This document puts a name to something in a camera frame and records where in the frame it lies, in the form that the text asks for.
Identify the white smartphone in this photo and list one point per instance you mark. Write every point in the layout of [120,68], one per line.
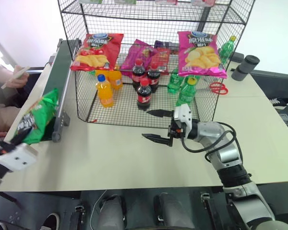
[14,77]

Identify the person bare hand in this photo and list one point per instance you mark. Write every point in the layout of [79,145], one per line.
[18,81]

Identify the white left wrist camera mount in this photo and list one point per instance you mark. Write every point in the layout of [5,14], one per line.
[16,157]

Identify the dark grey rounded shape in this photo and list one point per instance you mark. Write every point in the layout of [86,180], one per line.
[174,212]
[111,213]

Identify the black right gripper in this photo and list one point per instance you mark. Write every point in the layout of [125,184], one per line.
[176,129]

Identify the pink potato chip bag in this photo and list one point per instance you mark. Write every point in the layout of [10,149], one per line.
[201,55]

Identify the small red snack bag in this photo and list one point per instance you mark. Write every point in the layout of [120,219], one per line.
[162,57]

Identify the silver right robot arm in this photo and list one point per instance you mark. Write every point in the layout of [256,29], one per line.
[232,167]

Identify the green packet on rack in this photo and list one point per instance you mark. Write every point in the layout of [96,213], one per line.
[91,1]

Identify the green conveyor belt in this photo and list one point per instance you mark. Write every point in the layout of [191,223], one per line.
[57,69]

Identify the red potato chip bag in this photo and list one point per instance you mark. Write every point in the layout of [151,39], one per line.
[98,48]

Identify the metal table bracket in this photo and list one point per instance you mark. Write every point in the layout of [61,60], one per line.
[79,214]
[204,196]

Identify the orange soda bottle blue cap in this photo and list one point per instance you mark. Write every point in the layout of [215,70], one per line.
[105,93]

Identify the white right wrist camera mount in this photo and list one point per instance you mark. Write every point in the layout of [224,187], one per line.
[183,115]

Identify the cola bottle red cap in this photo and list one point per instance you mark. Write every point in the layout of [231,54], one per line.
[138,74]
[154,77]
[144,95]

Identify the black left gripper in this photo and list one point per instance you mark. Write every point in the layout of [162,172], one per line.
[0,146]

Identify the green soda bottle yellow cap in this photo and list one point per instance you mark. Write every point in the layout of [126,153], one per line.
[226,50]
[186,94]

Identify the grey black cylinder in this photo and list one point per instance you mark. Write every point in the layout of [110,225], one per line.
[244,68]

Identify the person in beige clothes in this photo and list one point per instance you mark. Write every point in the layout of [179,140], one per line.
[0,112]

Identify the pink packet on rack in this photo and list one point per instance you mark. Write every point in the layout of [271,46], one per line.
[166,2]

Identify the red scissors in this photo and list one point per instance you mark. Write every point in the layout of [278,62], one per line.
[218,88]

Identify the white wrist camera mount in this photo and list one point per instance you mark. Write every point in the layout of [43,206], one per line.
[183,115]
[16,157]

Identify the dark purple snack bag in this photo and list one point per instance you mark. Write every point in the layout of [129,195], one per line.
[165,44]

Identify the black sneaker white stripes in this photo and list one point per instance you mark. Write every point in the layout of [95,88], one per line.
[280,103]

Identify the green potato chip bag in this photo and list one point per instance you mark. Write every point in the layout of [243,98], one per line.
[38,115]

